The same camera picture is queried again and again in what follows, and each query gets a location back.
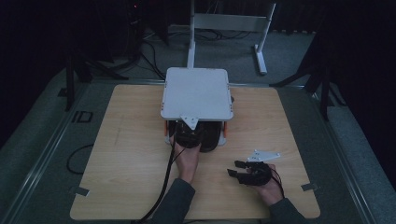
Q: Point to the person's right hand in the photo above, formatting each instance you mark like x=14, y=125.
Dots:
x=271, y=189

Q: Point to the person's left hand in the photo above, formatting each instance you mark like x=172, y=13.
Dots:
x=186, y=163

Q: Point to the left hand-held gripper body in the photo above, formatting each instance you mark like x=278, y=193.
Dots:
x=188, y=133

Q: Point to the grey tape piece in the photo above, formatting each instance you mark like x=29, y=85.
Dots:
x=309, y=187
x=82, y=191

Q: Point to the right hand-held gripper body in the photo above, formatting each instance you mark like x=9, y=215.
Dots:
x=257, y=175

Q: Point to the black tripod stand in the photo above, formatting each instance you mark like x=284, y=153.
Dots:
x=323, y=90
x=70, y=84

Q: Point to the white two-tier shoe rack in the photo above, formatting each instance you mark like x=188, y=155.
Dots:
x=196, y=93

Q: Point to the white metal stand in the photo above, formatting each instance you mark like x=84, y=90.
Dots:
x=229, y=22

